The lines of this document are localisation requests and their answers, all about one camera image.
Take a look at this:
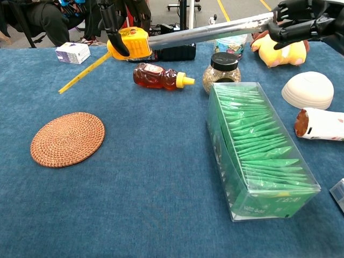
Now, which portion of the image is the round woven rattan coaster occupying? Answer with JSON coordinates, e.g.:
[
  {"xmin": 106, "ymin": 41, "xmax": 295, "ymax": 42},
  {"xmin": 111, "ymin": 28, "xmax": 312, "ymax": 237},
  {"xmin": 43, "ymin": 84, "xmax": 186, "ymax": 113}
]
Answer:
[{"xmin": 30, "ymin": 112, "xmax": 106, "ymax": 169}]

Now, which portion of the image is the clear box of green sachets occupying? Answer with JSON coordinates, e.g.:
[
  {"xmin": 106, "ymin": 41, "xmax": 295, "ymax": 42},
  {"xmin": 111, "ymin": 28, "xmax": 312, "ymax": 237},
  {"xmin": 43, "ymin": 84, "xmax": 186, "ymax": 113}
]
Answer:
[{"xmin": 206, "ymin": 82, "xmax": 321, "ymax": 223}]

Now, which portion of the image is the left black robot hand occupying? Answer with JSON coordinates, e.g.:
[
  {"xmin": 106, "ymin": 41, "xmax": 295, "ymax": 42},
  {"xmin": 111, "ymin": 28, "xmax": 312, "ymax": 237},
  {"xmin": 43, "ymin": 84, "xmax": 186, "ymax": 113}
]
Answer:
[{"xmin": 96, "ymin": 0, "xmax": 152, "ymax": 57}]

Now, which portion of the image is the white printed drink bottle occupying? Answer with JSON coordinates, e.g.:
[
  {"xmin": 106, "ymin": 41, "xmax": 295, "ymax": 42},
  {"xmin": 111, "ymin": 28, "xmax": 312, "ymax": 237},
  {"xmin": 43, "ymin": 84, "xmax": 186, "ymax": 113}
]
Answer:
[{"xmin": 293, "ymin": 107, "xmax": 344, "ymax": 141}]

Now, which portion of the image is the small purple white box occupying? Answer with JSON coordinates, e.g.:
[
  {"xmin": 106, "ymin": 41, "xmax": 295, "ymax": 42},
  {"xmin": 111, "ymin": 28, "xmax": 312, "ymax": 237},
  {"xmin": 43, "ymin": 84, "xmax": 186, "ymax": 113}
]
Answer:
[{"xmin": 329, "ymin": 178, "xmax": 344, "ymax": 213}]

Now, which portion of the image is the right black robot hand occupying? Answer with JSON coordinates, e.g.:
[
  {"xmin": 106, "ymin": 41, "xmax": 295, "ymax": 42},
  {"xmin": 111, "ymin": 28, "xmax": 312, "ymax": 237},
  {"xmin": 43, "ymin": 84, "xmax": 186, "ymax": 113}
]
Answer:
[{"xmin": 268, "ymin": 0, "xmax": 344, "ymax": 57}]

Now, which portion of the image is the black tripod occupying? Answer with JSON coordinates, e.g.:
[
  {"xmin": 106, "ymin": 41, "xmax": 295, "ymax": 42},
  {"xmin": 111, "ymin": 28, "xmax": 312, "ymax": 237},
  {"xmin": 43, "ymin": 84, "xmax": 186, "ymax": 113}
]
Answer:
[
  {"xmin": 176, "ymin": 0, "xmax": 206, "ymax": 36},
  {"xmin": 6, "ymin": 0, "xmax": 36, "ymax": 49}
]

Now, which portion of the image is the yellow plush toy brown cape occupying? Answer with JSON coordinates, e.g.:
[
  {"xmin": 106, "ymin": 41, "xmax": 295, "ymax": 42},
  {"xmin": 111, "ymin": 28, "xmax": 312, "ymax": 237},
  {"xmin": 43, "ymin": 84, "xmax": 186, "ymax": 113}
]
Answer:
[{"xmin": 250, "ymin": 31, "xmax": 310, "ymax": 69}]

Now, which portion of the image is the yellow tape measure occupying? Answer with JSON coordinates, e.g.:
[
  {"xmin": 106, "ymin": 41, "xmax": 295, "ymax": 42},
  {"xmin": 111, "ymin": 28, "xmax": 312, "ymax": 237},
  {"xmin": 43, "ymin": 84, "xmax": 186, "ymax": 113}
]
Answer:
[{"xmin": 58, "ymin": 11, "xmax": 279, "ymax": 95}]

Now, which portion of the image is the dark beverage plastic bottle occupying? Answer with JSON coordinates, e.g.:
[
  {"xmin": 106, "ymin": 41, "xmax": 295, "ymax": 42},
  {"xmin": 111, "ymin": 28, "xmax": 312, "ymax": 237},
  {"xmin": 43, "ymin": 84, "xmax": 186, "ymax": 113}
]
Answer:
[{"xmin": 128, "ymin": 34, "xmax": 197, "ymax": 63}]

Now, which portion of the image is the clear jar of colourful clips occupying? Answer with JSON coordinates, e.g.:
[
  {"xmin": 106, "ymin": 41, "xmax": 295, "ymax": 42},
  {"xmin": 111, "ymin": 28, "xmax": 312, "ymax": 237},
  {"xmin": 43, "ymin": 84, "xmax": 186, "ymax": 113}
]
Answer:
[{"xmin": 214, "ymin": 33, "xmax": 248, "ymax": 60}]

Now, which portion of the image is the small white purple carton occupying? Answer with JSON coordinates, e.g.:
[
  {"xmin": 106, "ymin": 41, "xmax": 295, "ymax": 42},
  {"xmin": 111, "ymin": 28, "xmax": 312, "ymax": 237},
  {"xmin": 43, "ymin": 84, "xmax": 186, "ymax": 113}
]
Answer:
[{"xmin": 55, "ymin": 42, "xmax": 91, "ymax": 65}]

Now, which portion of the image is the black box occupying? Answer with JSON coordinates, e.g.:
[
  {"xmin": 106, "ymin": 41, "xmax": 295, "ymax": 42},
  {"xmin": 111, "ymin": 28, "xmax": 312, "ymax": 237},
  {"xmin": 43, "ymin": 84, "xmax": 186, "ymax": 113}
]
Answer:
[{"xmin": 160, "ymin": 23, "xmax": 176, "ymax": 35}]

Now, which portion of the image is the glass spice jar black lid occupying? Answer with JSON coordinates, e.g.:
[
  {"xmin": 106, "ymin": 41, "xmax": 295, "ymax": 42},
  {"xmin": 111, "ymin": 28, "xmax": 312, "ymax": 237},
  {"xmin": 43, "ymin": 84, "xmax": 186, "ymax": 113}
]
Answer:
[{"xmin": 202, "ymin": 52, "xmax": 241, "ymax": 95}]

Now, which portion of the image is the white sneaker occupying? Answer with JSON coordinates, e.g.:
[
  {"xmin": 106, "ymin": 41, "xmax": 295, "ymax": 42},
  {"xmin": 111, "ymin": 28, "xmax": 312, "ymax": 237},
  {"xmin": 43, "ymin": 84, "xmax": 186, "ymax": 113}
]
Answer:
[{"xmin": 0, "ymin": 0, "xmax": 108, "ymax": 47}]

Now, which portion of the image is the beige upturned bowl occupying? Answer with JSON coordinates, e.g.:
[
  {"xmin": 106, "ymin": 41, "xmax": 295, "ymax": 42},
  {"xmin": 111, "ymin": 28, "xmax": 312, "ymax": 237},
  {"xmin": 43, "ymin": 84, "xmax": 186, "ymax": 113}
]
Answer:
[{"xmin": 281, "ymin": 71, "xmax": 335, "ymax": 111}]

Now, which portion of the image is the bear-shaped honey bottle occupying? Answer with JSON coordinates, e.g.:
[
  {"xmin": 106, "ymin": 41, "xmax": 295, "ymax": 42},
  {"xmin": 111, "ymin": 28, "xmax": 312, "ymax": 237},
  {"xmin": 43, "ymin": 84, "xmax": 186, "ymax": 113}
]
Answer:
[{"xmin": 133, "ymin": 62, "xmax": 196, "ymax": 91}]

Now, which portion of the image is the white frame pole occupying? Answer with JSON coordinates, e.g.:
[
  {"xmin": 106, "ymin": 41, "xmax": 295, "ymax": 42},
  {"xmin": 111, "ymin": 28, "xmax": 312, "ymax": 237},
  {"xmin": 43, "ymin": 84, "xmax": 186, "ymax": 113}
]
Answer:
[{"xmin": 188, "ymin": 0, "xmax": 195, "ymax": 30}]

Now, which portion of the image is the blue table cloth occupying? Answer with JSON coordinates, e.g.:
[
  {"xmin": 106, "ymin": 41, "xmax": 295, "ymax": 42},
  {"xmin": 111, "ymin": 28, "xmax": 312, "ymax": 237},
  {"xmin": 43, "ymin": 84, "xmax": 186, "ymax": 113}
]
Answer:
[{"xmin": 0, "ymin": 40, "xmax": 344, "ymax": 258}]

